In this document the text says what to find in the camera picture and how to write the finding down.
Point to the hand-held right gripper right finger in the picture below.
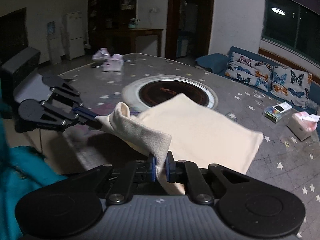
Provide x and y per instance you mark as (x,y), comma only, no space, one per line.
(170,167)

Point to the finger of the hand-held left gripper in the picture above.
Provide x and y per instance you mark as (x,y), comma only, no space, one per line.
(65,118)
(66,92)

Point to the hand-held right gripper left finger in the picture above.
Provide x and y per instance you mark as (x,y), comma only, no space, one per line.
(152,167)

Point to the cream garment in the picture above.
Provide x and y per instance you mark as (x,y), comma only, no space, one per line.
(200,130)

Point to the white water dispenser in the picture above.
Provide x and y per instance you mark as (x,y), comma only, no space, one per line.
(53,42)

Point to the pink tissue box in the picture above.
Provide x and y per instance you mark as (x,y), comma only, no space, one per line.
(113,63)

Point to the white refrigerator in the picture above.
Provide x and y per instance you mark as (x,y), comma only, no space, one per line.
(75,35)

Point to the round table heater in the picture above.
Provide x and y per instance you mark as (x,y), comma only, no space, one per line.
(172,92)

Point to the person's teal clothing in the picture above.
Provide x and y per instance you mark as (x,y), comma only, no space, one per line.
(15,180)

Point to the dark wooden cabinet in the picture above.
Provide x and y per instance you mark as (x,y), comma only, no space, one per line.
(110,10)

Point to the teal kettle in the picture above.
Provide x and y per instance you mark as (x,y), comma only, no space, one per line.
(132,24)

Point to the wooden side table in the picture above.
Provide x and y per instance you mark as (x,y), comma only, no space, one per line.
(146,33)

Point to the grey star-patterned table cover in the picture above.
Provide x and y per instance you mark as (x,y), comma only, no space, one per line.
(275,155)

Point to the blue sofa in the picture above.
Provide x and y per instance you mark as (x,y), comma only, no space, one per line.
(212,61)

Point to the butterfly print cushion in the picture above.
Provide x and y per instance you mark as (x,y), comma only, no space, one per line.
(247,71)
(291,86)

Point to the white handheld device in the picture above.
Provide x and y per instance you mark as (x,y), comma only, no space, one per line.
(282,107)

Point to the white tissue pack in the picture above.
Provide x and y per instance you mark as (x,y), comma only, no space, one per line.
(301,127)

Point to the dark window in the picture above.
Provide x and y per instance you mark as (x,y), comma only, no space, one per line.
(290,22)

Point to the dark wooden door frame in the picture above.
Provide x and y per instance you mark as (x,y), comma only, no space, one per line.
(170,17)

